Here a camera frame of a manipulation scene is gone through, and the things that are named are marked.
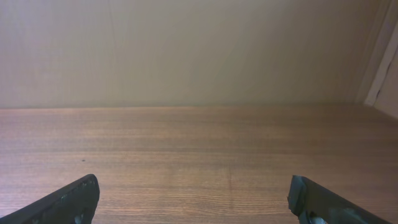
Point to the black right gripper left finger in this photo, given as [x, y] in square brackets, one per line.
[73, 203]

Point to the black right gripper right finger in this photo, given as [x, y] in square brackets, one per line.
[312, 203]

